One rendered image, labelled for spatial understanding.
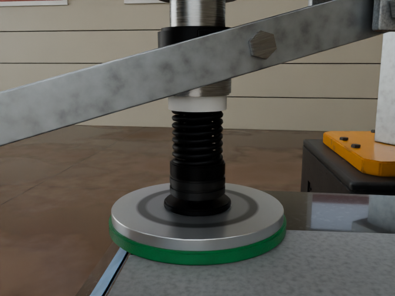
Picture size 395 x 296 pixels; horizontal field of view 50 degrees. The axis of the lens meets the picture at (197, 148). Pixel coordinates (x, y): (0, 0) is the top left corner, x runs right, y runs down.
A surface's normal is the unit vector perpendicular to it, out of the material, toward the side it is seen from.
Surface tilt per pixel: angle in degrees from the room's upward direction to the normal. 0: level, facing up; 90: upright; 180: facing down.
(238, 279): 0
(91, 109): 90
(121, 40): 90
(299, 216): 0
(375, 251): 0
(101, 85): 90
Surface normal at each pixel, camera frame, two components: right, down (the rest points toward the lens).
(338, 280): 0.00, -0.98
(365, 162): -0.74, 0.14
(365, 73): -0.16, 0.20
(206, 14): 0.30, 0.19
